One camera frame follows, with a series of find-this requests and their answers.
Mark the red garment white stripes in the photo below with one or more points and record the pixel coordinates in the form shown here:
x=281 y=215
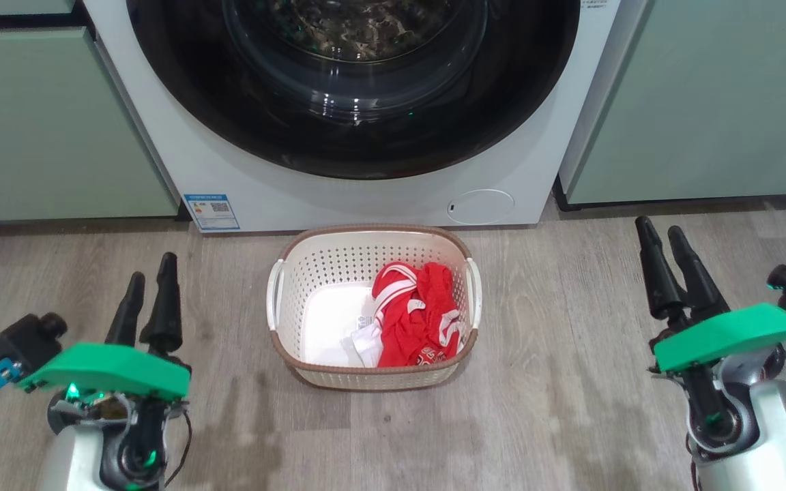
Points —
x=427 y=320

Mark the blue energy label sticker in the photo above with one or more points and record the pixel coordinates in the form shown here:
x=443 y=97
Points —
x=211 y=211

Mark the white front-load washing machine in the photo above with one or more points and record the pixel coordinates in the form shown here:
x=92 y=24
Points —
x=379 y=204

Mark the round white filter cover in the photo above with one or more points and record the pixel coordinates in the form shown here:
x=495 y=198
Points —
x=480 y=206

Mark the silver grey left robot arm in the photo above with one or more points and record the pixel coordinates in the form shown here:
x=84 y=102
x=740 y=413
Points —
x=79 y=457

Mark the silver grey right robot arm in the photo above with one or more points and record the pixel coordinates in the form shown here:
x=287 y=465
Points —
x=775 y=436

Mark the pale green cabinet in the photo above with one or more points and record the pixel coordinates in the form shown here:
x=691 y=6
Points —
x=707 y=102
x=45 y=123

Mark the dark round washing machine door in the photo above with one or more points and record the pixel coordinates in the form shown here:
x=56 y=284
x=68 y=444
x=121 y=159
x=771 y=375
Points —
x=195 y=102

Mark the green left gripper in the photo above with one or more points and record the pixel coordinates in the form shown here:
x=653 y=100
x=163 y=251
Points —
x=113 y=372

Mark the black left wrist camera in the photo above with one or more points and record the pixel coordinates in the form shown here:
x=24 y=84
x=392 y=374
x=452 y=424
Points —
x=24 y=341

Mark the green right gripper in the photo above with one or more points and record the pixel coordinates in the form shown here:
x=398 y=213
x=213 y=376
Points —
x=734 y=337

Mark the cream laundry basket brown rim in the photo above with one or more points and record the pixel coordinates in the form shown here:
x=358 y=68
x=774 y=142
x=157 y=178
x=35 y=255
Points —
x=325 y=262

